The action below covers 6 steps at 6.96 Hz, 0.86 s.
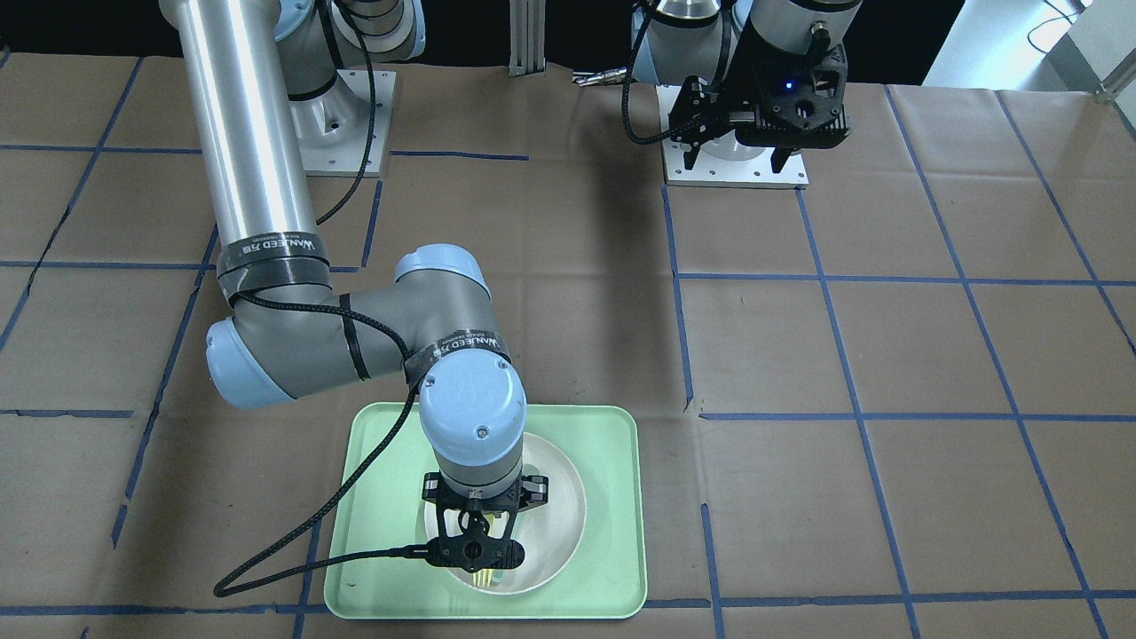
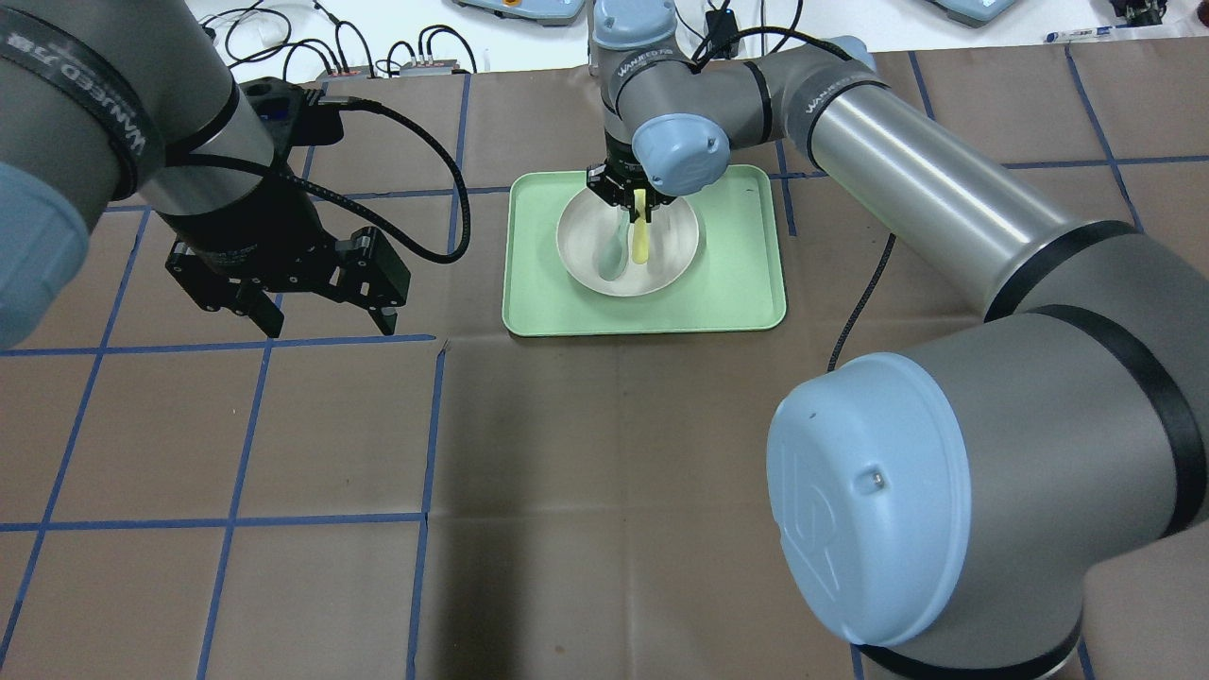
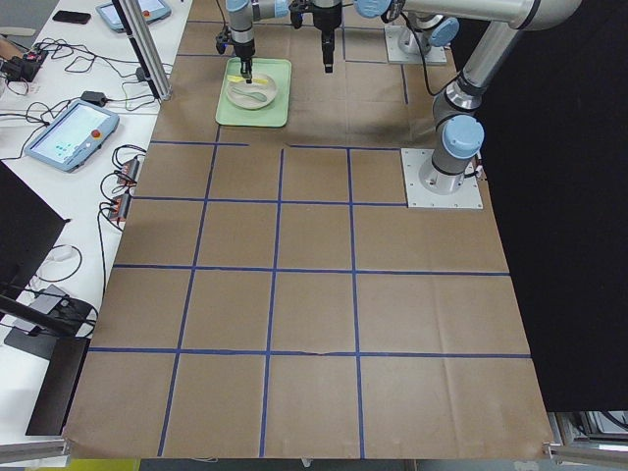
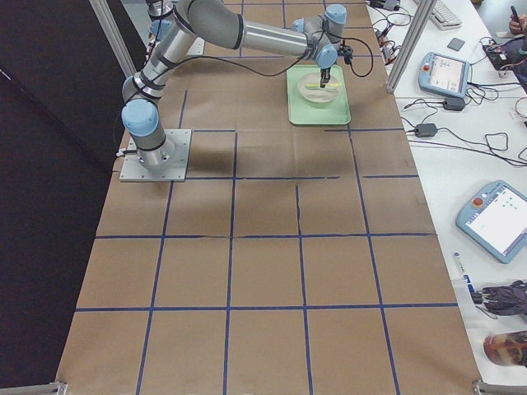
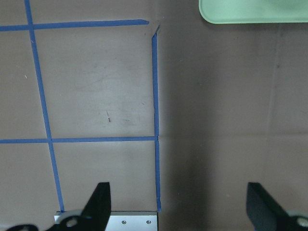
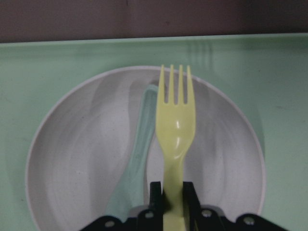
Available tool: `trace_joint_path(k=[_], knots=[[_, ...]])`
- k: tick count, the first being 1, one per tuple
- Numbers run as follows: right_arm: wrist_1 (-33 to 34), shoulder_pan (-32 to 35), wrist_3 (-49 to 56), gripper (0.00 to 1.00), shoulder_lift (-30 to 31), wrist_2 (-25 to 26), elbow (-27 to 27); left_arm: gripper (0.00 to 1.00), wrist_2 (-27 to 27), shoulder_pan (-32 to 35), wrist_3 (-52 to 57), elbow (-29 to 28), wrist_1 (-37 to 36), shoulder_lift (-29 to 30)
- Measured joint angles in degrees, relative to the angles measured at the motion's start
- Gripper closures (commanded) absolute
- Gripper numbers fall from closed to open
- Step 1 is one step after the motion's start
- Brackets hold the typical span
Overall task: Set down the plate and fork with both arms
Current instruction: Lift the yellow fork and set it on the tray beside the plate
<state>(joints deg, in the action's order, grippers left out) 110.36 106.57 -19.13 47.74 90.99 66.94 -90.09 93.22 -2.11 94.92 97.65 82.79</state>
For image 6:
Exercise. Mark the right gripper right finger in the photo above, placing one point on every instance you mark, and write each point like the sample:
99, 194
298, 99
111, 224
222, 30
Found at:
190, 200

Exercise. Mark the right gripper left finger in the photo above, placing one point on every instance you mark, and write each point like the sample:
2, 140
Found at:
158, 202

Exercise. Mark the yellow plastic fork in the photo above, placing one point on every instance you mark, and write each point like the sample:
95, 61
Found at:
175, 130

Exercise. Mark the white round plate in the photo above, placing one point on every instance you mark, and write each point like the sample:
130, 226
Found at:
83, 145

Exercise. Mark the teal plastic spoon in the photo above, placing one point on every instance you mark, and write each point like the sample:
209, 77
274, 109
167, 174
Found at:
129, 191

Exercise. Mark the light green plastic tray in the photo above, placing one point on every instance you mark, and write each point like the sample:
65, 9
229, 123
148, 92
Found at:
265, 75

